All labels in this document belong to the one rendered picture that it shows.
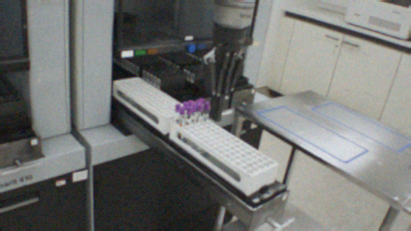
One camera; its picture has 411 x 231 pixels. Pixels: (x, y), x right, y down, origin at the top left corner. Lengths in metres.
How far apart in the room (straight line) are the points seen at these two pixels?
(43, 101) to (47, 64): 0.11
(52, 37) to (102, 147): 0.35
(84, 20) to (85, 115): 0.29
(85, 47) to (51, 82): 0.14
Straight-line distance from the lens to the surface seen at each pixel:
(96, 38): 1.08
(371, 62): 3.15
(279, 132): 1.12
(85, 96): 1.12
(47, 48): 1.03
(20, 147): 1.01
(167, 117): 0.99
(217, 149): 0.88
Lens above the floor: 1.30
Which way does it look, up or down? 25 degrees down
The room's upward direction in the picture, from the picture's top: 9 degrees clockwise
